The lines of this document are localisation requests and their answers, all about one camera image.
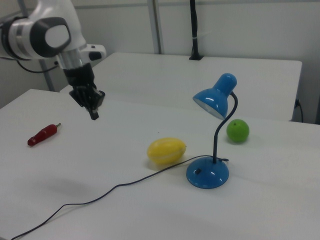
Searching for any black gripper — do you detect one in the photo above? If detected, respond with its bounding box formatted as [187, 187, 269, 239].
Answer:
[63, 63, 106, 122]

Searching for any blue desk lamp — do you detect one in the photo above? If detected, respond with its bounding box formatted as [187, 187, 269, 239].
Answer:
[186, 72, 238, 189]

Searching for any red chili pepper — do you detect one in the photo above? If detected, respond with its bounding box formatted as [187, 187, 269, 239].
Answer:
[27, 122, 62, 148]

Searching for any white neighbouring table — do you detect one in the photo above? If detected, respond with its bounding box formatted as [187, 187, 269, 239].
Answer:
[59, 52, 303, 122]

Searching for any yellow striped toy melon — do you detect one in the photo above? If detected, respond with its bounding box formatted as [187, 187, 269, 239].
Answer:
[146, 137, 187, 166]

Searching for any black pole with clamp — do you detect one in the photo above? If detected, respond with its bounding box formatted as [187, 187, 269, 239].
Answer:
[188, 0, 204, 61]

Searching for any green toy apple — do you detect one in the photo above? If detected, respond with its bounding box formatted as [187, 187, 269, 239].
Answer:
[226, 119, 250, 144]

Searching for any black lamp power cable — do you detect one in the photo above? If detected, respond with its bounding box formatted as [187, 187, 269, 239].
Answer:
[9, 154, 230, 240]

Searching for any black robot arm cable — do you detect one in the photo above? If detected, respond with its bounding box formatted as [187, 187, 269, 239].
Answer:
[0, 56, 61, 74]

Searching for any black hanging cable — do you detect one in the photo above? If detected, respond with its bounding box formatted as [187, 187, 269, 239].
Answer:
[295, 99, 305, 123]

